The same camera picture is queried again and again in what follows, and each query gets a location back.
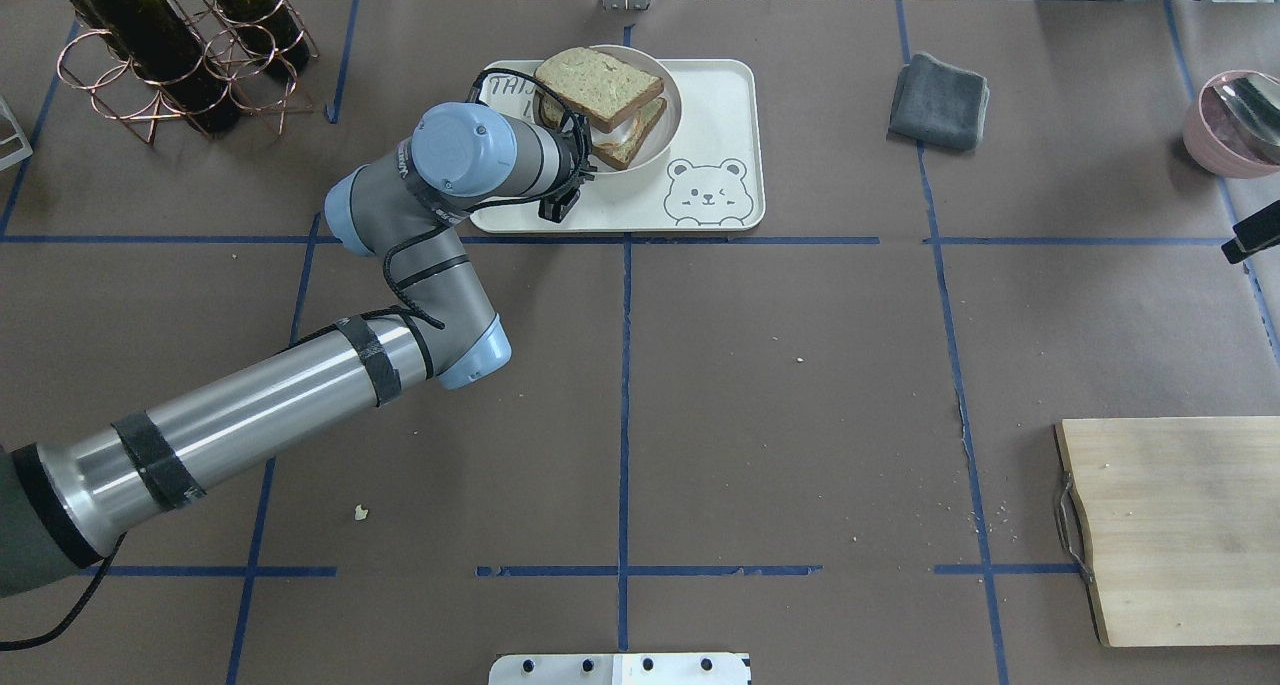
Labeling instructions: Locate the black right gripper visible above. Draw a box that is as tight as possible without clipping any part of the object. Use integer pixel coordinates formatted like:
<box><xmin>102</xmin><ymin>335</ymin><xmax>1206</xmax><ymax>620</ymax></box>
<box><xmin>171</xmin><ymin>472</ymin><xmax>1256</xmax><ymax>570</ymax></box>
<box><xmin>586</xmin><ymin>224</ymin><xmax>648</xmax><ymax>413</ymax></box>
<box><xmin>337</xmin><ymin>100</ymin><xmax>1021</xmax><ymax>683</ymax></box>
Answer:
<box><xmin>1221</xmin><ymin>201</ymin><xmax>1280</xmax><ymax>264</ymax></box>

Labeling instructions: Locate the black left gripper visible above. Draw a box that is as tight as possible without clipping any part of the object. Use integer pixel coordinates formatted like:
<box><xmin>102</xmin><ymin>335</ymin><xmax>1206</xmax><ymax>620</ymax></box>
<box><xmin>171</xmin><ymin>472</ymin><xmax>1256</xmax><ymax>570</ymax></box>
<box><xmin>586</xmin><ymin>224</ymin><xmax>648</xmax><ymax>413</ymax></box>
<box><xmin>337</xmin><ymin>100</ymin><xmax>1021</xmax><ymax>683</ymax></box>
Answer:
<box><xmin>538</xmin><ymin>125</ymin><xmax>596</xmax><ymax>223</ymax></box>

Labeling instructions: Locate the bread slice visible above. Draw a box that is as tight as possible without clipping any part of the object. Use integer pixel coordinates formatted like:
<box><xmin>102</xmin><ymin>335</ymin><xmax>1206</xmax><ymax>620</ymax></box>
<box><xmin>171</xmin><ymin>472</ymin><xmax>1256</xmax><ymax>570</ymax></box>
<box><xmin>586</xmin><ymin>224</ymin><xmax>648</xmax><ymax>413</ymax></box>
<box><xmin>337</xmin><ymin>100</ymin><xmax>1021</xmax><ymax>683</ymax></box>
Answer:
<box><xmin>591</xmin><ymin>96</ymin><xmax>668</xmax><ymax>172</ymax></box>
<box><xmin>534</xmin><ymin>47</ymin><xmax>666</xmax><ymax>133</ymax></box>

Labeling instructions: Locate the white round plate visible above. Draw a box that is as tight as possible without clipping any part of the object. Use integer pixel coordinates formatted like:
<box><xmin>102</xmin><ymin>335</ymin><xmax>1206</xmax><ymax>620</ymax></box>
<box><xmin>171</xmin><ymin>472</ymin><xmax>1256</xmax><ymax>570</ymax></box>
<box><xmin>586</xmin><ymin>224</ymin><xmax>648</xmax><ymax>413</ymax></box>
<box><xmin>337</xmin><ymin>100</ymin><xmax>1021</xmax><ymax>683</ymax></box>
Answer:
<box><xmin>532</xmin><ymin>44</ymin><xmax>682</xmax><ymax>175</ymax></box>

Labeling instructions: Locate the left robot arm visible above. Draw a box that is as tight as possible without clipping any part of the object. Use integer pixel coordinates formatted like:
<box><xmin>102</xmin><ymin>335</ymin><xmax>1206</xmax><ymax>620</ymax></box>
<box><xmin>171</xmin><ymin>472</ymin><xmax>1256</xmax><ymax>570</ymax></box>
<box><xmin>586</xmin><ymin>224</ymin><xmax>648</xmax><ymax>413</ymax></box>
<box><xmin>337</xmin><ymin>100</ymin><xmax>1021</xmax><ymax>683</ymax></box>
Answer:
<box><xmin>1</xmin><ymin>102</ymin><xmax>594</xmax><ymax>597</ymax></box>

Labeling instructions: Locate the cream bear tray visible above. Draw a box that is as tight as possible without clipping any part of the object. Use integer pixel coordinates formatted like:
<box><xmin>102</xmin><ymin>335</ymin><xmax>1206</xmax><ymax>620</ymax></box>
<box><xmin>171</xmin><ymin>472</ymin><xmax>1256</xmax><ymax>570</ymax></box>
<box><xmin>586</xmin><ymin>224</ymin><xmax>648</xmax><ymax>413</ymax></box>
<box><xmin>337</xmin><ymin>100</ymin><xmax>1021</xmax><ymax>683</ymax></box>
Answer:
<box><xmin>471</xmin><ymin>59</ymin><xmax>765</xmax><ymax>234</ymax></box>

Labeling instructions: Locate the pink bowl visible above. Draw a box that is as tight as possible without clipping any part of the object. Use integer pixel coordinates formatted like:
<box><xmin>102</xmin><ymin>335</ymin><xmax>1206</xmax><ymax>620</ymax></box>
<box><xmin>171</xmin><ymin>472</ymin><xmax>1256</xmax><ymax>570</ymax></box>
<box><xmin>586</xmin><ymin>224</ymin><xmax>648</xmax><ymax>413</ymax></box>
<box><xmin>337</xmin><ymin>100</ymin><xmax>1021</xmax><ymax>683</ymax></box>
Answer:
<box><xmin>1181</xmin><ymin>70</ymin><xmax>1277</xmax><ymax>179</ymax></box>

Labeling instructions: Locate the metal scoop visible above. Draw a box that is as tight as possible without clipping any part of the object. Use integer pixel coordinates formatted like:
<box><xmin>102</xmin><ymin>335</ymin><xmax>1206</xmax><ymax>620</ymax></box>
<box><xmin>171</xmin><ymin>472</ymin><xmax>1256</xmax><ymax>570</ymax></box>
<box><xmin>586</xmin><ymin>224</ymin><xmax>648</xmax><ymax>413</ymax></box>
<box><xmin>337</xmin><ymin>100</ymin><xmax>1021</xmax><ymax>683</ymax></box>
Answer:
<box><xmin>1212</xmin><ymin>73</ymin><xmax>1279</xmax><ymax>165</ymax></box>

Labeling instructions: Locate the wooden cutting board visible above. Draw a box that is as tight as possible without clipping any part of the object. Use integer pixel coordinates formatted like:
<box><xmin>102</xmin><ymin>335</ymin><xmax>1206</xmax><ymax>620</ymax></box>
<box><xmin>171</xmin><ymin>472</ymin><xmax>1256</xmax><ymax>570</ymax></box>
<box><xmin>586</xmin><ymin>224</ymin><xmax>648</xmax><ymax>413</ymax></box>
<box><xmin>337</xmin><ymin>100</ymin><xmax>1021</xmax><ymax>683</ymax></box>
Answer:
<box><xmin>1055</xmin><ymin>416</ymin><xmax>1279</xmax><ymax>648</ymax></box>

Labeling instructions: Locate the grey folded cloth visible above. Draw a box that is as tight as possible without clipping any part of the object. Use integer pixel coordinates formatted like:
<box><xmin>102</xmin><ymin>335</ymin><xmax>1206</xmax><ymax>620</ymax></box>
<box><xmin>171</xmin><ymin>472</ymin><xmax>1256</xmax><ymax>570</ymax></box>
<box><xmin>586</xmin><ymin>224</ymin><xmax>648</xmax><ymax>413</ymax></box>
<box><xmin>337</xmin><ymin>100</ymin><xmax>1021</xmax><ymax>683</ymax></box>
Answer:
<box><xmin>888</xmin><ymin>52</ymin><xmax>989</xmax><ymax>152</ymax></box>

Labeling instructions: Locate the dark green wine bottle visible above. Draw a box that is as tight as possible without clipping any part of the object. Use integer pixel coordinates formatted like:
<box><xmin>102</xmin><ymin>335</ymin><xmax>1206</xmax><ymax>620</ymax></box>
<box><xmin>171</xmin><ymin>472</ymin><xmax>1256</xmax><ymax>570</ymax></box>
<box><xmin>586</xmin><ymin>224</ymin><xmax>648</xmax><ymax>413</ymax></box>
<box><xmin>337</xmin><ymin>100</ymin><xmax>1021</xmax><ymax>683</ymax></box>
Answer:
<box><xmin>68</xmin><ymin>0</ymin><xmax>241</xmax><ymax>134</ymax></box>

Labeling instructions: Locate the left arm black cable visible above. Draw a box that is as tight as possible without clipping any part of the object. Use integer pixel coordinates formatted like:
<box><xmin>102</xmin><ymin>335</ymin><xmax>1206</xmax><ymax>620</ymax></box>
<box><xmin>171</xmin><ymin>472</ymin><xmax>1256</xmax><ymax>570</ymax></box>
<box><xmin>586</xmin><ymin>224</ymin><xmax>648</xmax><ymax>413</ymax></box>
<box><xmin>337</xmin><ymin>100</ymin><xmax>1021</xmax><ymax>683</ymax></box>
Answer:
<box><xmin>383</xmin><ymin>68</ymin><xmax>596</xmax><ymax>332</ymax></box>

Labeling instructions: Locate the copper wire bottle rack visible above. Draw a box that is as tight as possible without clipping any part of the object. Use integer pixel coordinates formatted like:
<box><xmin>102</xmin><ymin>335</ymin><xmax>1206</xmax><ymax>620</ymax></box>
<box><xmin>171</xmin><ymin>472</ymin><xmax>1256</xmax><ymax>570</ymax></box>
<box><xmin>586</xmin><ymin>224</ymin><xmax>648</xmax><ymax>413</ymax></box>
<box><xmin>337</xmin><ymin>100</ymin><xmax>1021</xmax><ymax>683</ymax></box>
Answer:
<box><xmin>56</xmin><ymin>0</ymin><xmax>319</xmax><ymax>143</ymax></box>

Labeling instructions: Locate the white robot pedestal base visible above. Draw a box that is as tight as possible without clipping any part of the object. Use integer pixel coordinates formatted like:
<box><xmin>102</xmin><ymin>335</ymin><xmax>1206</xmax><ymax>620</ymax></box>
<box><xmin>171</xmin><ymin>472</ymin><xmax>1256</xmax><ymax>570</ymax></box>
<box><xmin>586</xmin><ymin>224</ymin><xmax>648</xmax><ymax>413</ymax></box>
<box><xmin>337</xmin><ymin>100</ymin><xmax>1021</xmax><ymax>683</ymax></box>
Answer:
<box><xmin>488</xmin><ymin>652</ymin><xmax>753</xmax><ymax>684</ymax></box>

